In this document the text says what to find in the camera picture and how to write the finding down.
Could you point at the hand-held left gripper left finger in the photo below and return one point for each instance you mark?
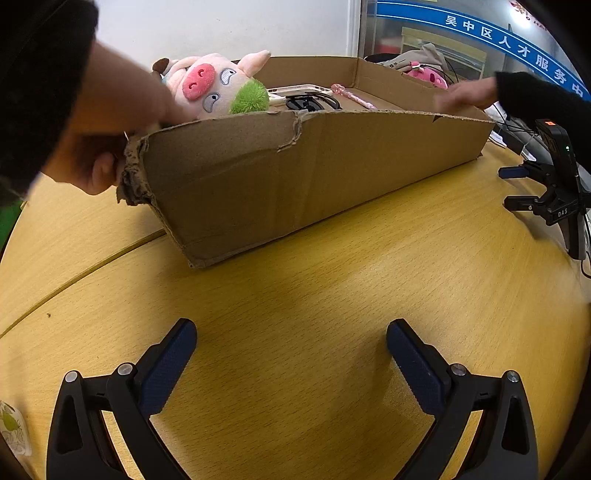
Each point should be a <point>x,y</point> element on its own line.
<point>168,369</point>

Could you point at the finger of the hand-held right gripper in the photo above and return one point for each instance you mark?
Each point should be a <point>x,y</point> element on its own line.
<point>511,172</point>
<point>521,203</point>

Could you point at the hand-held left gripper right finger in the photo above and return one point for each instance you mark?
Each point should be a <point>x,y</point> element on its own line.
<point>415,369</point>

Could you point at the pink transparent pen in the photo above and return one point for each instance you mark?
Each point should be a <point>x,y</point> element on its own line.
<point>351,94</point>

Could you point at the brown cardboard box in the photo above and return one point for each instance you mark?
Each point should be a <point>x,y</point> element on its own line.
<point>277,184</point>

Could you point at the black sunglasses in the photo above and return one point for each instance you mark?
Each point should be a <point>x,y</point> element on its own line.
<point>302,102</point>

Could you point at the clear phone case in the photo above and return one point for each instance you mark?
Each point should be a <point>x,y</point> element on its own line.
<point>295,88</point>

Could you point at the pink pig plush toy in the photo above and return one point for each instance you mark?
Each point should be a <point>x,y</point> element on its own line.
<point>203,83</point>

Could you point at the person's left forearm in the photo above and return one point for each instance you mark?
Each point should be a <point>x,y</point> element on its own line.
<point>41,83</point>

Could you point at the person's right forearm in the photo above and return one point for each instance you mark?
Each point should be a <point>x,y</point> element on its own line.
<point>540,99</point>

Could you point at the person's right hand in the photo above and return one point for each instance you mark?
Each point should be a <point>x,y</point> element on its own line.
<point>471,92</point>

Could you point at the person's left hand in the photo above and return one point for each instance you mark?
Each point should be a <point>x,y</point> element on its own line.
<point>120,106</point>

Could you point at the bright pink plush toy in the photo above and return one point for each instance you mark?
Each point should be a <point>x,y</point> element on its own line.
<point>431,77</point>

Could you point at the white green printed packet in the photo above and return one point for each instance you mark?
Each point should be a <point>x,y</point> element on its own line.
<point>11,429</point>

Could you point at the green object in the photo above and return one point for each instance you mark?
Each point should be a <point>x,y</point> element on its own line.
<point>8,224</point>

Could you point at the blue wall banner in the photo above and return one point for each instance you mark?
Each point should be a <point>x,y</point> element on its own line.
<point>508,41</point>

